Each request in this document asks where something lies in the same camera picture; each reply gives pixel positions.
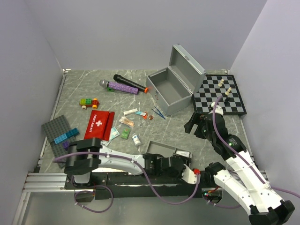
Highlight white blue instruction packet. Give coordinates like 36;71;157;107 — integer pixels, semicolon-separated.
175;150;192;158

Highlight light blue gauze packet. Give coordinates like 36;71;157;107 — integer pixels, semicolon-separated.
102;127;120;146

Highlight cotton swabs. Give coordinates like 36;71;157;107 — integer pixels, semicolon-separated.
119;116;135;128

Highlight red first aid pouch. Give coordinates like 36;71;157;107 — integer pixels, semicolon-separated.
84;110;115;141

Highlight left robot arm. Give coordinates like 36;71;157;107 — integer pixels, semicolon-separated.
64;138;197;188

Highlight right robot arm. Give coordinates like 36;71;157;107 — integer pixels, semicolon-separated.
184;103;295;225

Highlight green medicine box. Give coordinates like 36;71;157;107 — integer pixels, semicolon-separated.
120;128;131;140

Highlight grey plastic divided tray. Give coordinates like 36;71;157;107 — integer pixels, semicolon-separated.
146;141;192;165

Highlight black chess piece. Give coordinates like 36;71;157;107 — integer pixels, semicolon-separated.
224;97;230;104

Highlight cream chess pawn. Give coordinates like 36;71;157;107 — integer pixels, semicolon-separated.
225;87;232;96

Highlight chess board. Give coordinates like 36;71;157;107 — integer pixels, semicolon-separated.
192;75;247;116

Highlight cream chess piece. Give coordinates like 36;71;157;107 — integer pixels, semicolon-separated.
218;79;224;87

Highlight blue plastic tweezers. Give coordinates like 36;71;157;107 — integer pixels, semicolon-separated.
151;106;165;120

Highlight grey metal storage box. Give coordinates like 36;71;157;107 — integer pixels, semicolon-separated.
146;44;206;116

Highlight blue white small sachet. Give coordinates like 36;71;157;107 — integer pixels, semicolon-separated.
135;111;145;116

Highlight white rolled bandage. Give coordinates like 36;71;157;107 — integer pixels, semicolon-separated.
123;108;138;116

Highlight green toy brick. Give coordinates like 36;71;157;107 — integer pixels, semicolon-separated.
106;87;115;92

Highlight purple glitter microphone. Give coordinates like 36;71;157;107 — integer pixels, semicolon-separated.
99;80;138;94

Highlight black microphone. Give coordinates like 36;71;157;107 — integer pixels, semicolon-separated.
113;74;149;93

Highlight blue toy brick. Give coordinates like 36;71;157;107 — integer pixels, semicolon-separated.
54;128;79;144

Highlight toy brick car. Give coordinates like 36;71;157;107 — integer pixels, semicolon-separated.
79;98;100;110

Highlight purple toy brick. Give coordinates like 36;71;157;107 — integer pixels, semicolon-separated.
62;141;70;151

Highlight grey brick baseplate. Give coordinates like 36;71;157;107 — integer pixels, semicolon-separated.
42;115;79;158

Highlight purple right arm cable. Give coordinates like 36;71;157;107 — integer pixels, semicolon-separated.
212;95;300;200

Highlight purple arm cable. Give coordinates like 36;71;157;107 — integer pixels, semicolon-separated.
53;151;201;213
212;95;300;200

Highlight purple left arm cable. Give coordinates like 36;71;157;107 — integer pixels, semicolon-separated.
53;151;201;213

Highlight black mounting base rail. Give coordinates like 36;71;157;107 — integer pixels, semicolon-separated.
64;172;232;200

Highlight orange handled scissors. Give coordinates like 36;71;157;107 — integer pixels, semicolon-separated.
143;112;148;120

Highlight aluminium frame rail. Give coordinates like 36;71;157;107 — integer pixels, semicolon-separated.
22;173;67;192

